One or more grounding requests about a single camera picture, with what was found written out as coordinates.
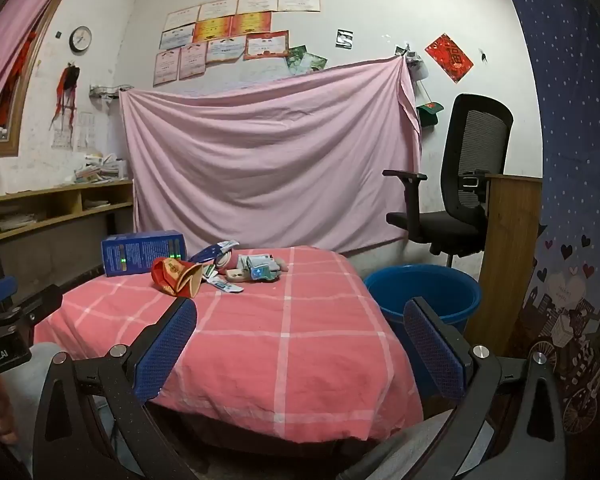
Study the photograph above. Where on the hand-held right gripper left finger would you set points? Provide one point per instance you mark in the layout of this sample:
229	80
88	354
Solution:
167	350

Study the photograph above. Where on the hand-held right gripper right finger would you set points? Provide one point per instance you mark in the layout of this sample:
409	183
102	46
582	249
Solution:
432	355

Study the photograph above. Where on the blue plastic bucket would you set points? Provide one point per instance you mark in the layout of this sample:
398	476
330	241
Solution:
420	292

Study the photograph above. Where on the red packet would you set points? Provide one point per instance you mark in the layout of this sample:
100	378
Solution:
172	275

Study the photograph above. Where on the white paper strip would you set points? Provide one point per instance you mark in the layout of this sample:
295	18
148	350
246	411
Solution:
225	286

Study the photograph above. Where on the blue white wrapper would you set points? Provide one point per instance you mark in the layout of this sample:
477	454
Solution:
212	252

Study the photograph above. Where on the grey pouch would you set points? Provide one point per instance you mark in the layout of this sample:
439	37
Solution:
260	267

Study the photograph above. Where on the person's grey trousers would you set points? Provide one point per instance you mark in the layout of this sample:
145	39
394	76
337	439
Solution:
30	410

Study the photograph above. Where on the blue cardboard box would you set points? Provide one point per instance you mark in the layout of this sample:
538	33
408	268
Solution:
140	255

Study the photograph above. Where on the pink checked blanket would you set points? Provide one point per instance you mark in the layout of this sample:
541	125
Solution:
280	350

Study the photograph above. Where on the wooden desk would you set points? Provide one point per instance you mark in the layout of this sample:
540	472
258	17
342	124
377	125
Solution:
512	240

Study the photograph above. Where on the pile of books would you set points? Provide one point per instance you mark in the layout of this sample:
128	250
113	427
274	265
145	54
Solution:
100	170

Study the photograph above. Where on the black office chair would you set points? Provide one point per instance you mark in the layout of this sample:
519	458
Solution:
475	160

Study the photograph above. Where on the red tassel ornament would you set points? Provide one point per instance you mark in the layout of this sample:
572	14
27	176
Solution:
67	87

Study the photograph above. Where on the pink hanging sheet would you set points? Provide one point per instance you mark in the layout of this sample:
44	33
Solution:
270	160

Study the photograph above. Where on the red hanging cloth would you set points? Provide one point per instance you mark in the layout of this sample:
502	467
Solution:
15	75

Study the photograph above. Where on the green hanging ornament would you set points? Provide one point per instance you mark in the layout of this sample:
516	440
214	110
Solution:
428	112

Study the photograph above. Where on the blue dotted cartoon curtain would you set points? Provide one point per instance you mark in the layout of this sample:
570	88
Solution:
580	160

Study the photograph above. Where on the pink window curtain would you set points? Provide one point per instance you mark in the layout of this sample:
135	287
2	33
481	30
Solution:
10	35

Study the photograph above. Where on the wooden wall shelf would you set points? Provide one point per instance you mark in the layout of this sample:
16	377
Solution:
55	195

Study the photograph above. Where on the white wall calendar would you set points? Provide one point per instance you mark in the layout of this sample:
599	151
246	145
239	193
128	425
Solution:
80	132

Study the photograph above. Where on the wooden window frame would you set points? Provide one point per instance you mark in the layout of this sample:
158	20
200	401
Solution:
25	110

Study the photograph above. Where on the round wall clock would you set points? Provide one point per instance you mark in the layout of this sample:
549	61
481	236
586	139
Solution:
80	39

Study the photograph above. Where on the white wall fixture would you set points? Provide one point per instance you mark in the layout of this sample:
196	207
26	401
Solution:
412	62

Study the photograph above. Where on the red square wall poster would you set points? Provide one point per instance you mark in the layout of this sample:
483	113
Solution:
449	57

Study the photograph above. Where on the black wall hook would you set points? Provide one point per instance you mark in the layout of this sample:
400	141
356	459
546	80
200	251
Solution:
482	55

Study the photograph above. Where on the green wall photo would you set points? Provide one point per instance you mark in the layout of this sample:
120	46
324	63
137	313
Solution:
316	64
295	57

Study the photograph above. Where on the group of wall certificates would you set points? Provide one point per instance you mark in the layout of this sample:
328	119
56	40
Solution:
220	35

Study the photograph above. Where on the silver wall sticker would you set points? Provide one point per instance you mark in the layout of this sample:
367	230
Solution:
345	38

